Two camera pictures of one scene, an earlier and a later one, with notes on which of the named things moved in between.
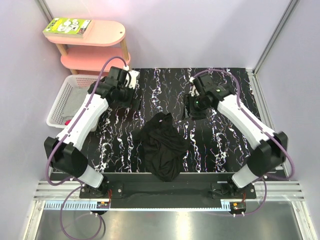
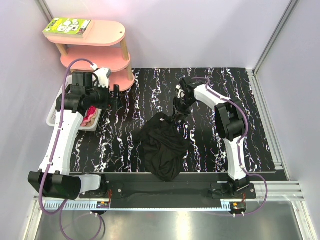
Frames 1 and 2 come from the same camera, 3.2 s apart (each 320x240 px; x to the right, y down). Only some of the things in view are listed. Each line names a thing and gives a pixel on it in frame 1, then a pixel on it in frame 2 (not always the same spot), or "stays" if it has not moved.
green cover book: (68, 27) stays
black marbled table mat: (215, 144) stays
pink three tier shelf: (92, 53) stays
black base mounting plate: (168, 190) stays
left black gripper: (127, 104) → (110, 103)
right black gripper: (187, 102) → (176, 109)
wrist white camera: (133, 75) → (103, 75)
